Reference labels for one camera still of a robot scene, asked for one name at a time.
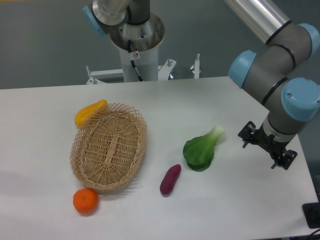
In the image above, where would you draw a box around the woven wicker basket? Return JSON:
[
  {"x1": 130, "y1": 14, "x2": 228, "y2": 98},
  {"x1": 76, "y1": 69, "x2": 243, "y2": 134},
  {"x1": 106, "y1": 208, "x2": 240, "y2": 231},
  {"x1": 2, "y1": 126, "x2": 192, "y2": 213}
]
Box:
[{"x1": 70, "y1": 103, "x2": 148, "y2": 191}]

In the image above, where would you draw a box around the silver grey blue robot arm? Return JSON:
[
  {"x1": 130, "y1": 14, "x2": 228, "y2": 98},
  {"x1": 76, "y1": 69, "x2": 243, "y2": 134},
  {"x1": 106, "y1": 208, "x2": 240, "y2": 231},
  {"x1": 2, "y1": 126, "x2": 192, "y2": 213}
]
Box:
[{"x1": 82, "y1": 0, "x2": 320, "y2": 169}]

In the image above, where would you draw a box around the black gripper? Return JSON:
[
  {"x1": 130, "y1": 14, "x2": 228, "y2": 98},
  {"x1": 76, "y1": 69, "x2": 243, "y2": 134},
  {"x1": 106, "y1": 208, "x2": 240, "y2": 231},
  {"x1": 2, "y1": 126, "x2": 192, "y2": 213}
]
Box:
[{"x1": 238, "y1": 121, "x2": 298, "y2": 170}]

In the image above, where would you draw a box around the green bok choy vegetable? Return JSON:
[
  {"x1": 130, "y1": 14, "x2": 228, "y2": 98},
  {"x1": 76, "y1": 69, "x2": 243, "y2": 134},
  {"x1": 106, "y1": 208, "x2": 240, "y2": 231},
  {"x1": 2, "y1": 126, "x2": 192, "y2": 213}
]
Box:
[{"x1": 182, "y1": 125, "x2": 226, "y2": 172}]

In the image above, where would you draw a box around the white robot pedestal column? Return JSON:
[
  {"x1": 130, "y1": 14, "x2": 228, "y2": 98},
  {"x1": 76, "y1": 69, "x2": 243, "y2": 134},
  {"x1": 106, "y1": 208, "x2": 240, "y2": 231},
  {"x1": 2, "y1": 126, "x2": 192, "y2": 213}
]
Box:
[{"x1": 109, "y1": 13, "x2": 165, "y2": 82}]

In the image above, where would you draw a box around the black box at table edge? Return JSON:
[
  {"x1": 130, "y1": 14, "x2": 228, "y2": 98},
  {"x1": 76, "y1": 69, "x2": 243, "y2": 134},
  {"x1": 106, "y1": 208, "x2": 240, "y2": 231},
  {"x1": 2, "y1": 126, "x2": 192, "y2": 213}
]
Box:
[{"x1": 302, "y1": 202, "x2": 320, "y2": 229}]

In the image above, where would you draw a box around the white metal base frame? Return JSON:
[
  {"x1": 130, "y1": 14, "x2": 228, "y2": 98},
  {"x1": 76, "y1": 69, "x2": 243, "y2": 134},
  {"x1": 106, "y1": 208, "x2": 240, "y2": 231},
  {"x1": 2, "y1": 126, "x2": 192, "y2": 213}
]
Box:
[{"x1": 86, "y1": 53, "x2": 202, "y2": 85}]

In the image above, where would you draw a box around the orange tangerine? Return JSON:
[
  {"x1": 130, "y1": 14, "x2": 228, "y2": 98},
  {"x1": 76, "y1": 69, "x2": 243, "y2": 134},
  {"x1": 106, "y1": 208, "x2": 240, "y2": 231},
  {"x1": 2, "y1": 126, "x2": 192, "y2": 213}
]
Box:
[{"x1": 72, "y1": 188, "x2": 99, "y2": 215}]

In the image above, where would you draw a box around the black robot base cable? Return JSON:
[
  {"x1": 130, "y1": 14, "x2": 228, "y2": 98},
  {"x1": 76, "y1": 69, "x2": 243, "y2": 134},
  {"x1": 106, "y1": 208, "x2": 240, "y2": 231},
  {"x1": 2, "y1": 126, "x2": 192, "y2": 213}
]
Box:
[{"x1": 127, "y1": 39, "x2": 144, "y2": 82}]

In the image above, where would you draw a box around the purple sweet potato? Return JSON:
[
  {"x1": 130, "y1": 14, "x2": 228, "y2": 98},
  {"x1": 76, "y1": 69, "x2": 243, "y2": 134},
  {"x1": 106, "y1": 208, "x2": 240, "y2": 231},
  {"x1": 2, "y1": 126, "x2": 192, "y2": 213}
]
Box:
[{"x1": 159, "y1": 164, "x2": 182, "y2": 196}]

